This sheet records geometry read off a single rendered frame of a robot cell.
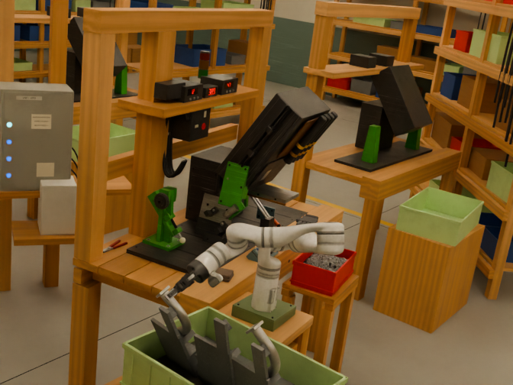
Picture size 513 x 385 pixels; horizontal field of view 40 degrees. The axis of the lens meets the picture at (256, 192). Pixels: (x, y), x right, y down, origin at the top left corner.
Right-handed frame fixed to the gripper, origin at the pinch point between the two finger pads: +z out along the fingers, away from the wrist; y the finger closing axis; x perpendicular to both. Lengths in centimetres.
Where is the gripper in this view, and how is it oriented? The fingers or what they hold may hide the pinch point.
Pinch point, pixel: (169, 296)
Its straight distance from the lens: 226.6
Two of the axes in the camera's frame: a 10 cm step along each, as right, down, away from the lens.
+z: -6.7, 5.6, -4.8
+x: 6.5, 7.6, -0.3
